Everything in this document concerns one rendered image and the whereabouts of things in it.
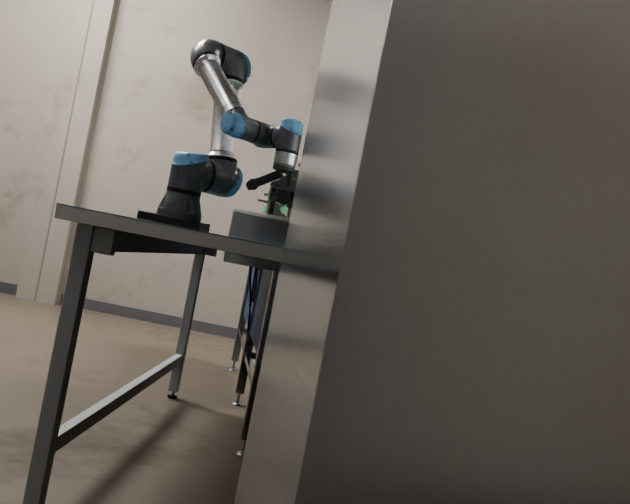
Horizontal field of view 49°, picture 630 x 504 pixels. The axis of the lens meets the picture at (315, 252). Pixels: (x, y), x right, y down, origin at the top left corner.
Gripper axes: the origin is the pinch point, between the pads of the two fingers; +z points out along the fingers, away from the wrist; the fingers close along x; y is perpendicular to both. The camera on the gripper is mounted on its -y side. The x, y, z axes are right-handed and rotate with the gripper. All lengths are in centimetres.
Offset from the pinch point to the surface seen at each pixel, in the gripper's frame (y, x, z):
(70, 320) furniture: -45, -56, 32
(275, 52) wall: 7, 312, -141
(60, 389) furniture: -44, -56, 48
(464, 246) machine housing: 12, -145, 2
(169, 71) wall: -69, 326, -112
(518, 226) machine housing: 18, -145, -2
